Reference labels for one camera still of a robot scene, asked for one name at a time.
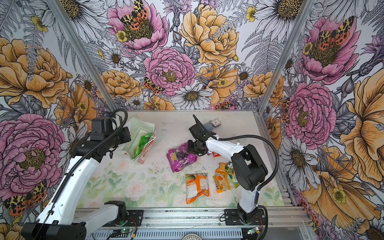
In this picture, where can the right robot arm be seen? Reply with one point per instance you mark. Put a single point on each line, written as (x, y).
(249, 168)

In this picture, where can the white paper bag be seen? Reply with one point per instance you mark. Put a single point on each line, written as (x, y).
(137, 129)

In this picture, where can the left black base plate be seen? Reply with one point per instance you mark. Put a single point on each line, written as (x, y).
(134, 219)

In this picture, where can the pink Fox's candy bag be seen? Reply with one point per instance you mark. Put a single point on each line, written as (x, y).
(214, 154)

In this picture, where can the floral pastel table mat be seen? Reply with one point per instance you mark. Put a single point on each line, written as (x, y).
(153, 184)

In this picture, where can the green yellow snack packet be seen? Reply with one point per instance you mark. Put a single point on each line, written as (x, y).
(229, 168)

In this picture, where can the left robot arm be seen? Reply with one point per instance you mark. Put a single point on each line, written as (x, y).
(57, 221)

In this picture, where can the small orange snack packet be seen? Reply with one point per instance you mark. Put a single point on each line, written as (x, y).
(220, 179)

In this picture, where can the aluminium front rail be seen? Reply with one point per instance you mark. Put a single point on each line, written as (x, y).
(285, 223)

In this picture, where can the purple grape candy bag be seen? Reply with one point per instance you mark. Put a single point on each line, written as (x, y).
(180, 157)

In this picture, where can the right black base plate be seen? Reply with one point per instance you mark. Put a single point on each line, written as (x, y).
(237, 217)

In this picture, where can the green snack bag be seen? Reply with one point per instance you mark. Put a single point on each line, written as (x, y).
(144, 139)

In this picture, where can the small white tag card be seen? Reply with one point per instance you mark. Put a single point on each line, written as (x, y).
(215, 122)

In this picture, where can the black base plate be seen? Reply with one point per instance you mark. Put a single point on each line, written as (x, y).
(237, 217)
(134, 219)

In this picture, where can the orange white snack packet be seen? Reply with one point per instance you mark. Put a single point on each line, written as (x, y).
(197, 186)

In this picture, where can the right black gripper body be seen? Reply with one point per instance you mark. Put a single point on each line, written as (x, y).
(194, 147)

